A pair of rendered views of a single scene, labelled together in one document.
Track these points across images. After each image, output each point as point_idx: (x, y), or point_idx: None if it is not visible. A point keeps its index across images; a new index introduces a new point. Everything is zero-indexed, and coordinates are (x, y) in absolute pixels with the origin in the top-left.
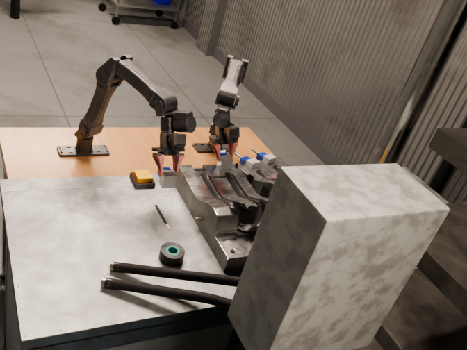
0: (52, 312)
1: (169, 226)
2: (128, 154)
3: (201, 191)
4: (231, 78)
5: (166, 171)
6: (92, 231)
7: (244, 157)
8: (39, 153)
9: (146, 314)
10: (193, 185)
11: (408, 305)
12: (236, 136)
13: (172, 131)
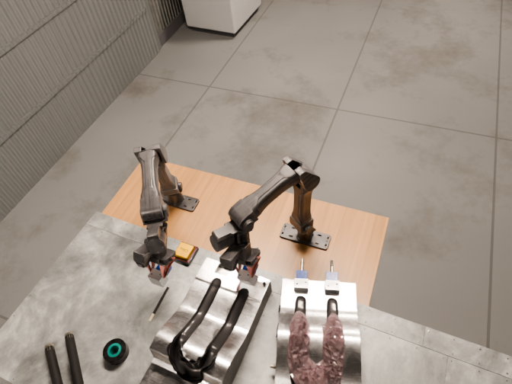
0: (5, 350)
1: (154, 316)
2: (209, 216)
3: (193, 300)
4: (257, 195)
5: (155, 270)
6: (97, 290)
7: (300, 273)
8: None
9: None
10: (193, 289)
11: None
12: (228, 267)
13: None
